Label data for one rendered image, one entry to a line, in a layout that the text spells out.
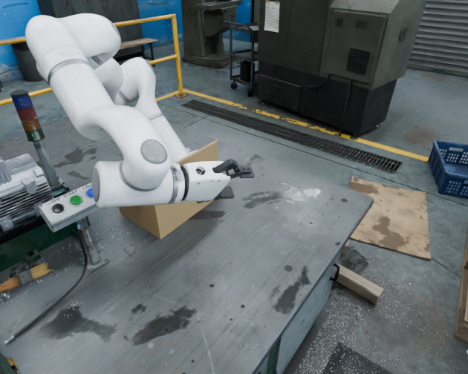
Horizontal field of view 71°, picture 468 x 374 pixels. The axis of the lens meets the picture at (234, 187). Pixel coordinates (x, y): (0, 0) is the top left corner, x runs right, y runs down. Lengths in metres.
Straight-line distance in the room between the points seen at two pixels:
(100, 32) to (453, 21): 6.29
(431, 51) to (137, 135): 6.54
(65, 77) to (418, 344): 1.94
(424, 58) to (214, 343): 6.46
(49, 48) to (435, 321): 2.11
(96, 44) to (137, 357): 0.77
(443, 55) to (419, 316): 5.34
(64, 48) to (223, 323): 0.76
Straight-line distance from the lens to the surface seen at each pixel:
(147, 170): 0.54
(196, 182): 0.65
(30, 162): 1.21
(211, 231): 1.21
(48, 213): 1.01
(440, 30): 6.86
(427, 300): 2.29
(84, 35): 0.88
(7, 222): 1.19
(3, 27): 6.54
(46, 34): 0.78
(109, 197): 0.60
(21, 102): 1.47
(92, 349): 1.01
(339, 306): 2.06
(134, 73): 1.28
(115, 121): 0.58
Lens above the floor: 1.62
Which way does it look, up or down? 35 degrees down
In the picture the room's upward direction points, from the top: straight up
